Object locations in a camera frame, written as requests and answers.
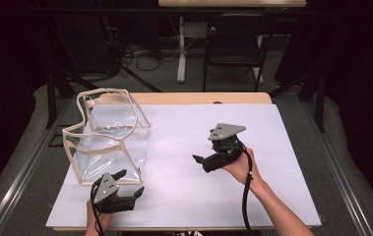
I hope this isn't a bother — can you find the black metal stand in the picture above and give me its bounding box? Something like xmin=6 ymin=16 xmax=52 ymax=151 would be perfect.
xmin=44 ymin=68 xmax=58 ymax=130
xmin=268 ymin=64 xmax=327 ymax=134

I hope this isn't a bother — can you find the black folding chair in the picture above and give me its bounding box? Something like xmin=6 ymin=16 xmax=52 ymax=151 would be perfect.
xmin=203 ymin=13 xmax=278 ymax=93

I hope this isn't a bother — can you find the bundle of floor cables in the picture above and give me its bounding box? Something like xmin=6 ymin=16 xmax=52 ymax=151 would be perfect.
xmin=120 ymin=38 xmax=182 ymax=72

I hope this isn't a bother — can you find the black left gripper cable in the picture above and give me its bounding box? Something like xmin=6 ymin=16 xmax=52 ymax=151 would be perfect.
xmin=90 ymin=179 xmax=105 ymax=236

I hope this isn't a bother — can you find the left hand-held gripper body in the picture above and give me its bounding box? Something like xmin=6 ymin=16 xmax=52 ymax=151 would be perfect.
xmin=91 ymin=172 xmax=137 ymax=214

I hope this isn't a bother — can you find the white table mat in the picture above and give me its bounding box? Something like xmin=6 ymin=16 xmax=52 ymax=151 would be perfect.
xmin=45 ymin=103 xmax=323 ymax=229

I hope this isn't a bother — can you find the white-legged desk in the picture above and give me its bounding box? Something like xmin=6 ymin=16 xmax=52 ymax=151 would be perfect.
xmin=157 ymin=0 xmax=308 ymax=84

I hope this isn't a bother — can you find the person's right hand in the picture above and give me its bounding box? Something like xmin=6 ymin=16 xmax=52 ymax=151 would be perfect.
xmin=221 ymin=147 xmax=266 ymax=193

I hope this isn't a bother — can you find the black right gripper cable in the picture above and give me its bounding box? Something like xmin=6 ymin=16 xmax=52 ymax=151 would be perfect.
xmin=230 ymin=140 xmax=255 ymax=236

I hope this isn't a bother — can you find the person's left hand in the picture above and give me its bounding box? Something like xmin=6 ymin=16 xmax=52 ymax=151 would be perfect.
xmin=86 ymin=200 xmax=113 ymax=232

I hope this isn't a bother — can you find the person's dark clothing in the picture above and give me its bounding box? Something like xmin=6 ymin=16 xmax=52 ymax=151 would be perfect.
xmin=119 ymin=230 xmax=252 ymax=236

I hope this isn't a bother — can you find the aluminium floor rail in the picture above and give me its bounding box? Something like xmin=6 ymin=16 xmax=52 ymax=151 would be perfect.
xmin=0 ymin=97 xmax=74 ymax=236
xmin=303 ymin=99 xmax=373 ymax=236

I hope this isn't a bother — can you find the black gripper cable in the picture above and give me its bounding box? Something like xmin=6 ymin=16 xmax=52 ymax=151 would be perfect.
xmin=90 ymin=179 xmax=105 ymax=236
xmin=230 ymin=140 xmax=255 ymax=236

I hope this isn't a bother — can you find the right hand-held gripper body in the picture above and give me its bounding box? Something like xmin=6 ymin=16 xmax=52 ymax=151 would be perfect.
xmin=202 ymin=123 xmax=247 ymax=174

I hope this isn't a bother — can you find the clear bag with beige trim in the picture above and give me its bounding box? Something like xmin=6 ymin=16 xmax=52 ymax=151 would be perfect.
xmin=62 ymin=88 xmax=153 ymax=187

